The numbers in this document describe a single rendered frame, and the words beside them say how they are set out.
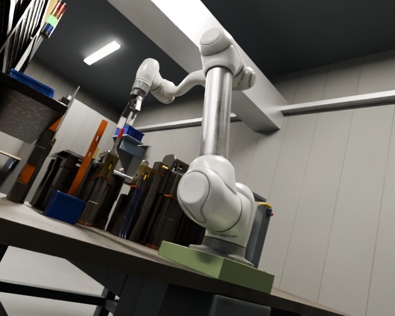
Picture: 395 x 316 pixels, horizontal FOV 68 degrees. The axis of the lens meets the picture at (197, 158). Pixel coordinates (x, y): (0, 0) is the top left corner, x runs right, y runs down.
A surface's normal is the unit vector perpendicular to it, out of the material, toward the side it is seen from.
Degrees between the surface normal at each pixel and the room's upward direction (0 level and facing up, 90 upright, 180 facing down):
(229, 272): 90
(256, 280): 90
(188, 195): 95
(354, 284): 90
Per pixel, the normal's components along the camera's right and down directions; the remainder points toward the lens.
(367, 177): -0.66, -0.43
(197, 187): -0.47, -0.32
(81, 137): 0.68, 0.00
